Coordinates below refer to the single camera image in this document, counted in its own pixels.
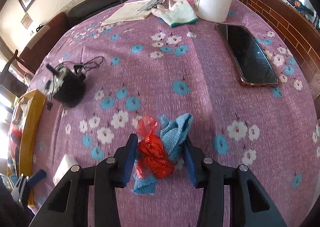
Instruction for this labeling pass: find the red plastic bag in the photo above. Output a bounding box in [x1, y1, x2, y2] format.
[136, 115, 174, 179]

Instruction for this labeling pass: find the blue yellow tissue packet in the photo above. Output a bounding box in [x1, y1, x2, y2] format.
[53, 154, 78, 186]

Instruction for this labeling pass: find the yellow-rimmed cardboard tray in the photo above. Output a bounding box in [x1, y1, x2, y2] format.
[6, 89, 46, 207]

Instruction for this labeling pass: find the wooden chair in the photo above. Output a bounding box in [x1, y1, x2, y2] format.
[0, 50, 35, 97]

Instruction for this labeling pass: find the light blue knitted cloth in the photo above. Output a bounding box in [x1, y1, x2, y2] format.
[131, 113, 194, 195]

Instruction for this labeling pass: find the dark red armchair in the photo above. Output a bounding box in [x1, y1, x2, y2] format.
[18, 12, 68, 75]

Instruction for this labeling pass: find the purple floral tablecloth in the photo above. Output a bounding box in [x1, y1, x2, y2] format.
[30, 0, 319, 226]

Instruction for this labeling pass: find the black smartphone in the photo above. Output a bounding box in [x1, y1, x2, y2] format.
[215, 24, 279, 87]

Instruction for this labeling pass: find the brown wooden cabinet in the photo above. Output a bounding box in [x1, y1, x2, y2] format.
[239, 0, 319, 116]

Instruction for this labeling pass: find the white paper notebook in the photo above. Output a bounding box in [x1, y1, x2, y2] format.
[101, 0, 151, 26]

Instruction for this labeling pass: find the grey comb on notebook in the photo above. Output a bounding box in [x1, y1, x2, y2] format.
[138, 0, 165, 11]

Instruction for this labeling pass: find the white green work glove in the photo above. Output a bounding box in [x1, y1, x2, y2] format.
[151, 0, 199, 28]

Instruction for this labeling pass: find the black motor with wires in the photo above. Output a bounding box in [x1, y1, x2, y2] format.
[45, 56, 104, 110]

